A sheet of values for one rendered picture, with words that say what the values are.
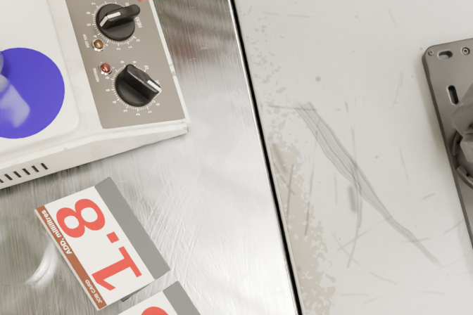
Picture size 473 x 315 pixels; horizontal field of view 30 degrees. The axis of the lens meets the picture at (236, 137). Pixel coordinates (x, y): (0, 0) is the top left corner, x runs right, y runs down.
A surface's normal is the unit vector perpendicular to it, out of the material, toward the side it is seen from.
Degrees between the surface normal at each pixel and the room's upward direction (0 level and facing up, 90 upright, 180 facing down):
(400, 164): 0
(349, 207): 0
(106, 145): 90
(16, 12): 0
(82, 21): 30
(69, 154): 90
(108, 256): 40
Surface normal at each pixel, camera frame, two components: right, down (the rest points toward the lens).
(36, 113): 0.00, -0.25
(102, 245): 0.54, -0.55
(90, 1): 0.48, -0.36
